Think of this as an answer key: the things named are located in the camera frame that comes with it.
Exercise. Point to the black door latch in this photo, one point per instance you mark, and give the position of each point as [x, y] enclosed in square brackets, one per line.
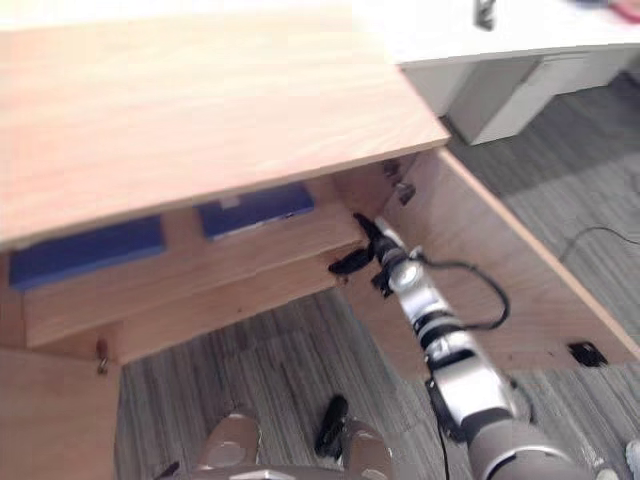
[587, 354]

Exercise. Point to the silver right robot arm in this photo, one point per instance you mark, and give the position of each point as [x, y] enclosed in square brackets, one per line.
[450, 345]

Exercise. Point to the white office desk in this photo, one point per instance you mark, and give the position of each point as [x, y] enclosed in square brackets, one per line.
[425, 30]

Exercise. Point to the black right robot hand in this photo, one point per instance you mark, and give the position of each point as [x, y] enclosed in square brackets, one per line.
[372, 235]

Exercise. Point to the metal door hinge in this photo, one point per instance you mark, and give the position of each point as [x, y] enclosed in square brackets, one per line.
[102, 357]
[400, 182]

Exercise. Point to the blue folder with label pocket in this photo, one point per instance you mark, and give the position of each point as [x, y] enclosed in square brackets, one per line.
[255, 212]

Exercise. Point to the plain blue folder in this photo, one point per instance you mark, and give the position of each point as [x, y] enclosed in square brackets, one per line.
[85, 252]

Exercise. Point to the dark left robot foot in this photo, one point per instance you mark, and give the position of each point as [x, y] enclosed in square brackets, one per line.
[167, 471]

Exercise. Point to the wooden cabinet door with latch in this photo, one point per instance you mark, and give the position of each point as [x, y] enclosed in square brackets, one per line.
[525, 250]

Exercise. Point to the wooden office cabinet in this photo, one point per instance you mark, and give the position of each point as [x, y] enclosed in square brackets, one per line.
[200, 125]

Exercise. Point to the white drawer pedestal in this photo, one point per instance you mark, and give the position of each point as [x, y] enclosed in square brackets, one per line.
[500, 95]

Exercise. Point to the silver left robot leg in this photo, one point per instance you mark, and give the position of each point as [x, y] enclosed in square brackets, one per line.
[230, 440]

